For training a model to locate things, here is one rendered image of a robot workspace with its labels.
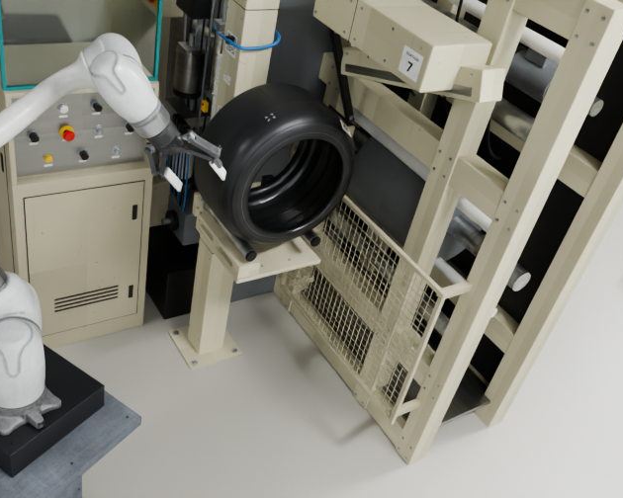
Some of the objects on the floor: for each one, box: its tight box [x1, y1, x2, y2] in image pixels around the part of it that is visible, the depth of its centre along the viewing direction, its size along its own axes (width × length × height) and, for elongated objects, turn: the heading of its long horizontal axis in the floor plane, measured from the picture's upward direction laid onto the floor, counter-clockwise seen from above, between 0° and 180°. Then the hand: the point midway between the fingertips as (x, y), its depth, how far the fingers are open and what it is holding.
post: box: [188, 0, 280, 355], centre depth 260 cm, size 13×13×250 cm
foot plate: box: [168, 325, 242, 371], centre depth 333 cm, size 27×27×2 cm
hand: (200, 179), depth 182 cm, fingers open, 13 cm apart
